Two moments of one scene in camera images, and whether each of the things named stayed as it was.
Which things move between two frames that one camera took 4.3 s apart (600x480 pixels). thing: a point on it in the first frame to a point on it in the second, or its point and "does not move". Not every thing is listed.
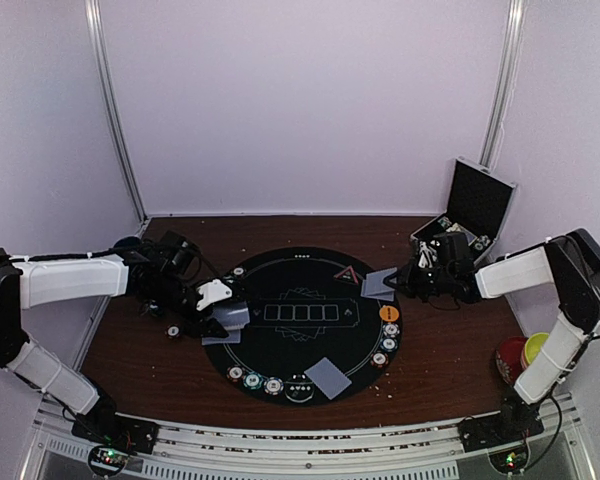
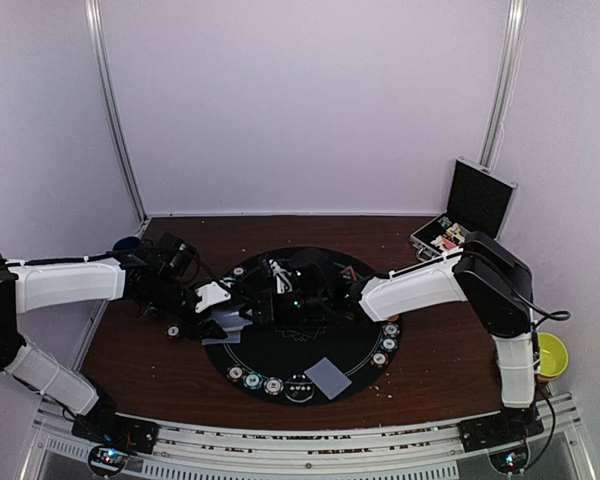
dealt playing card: x=328 y=378 does not move
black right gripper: x=406 y=282 to x=269 y=297
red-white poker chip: x=379 y=359 does not move
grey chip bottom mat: x=273 y=386 does not move
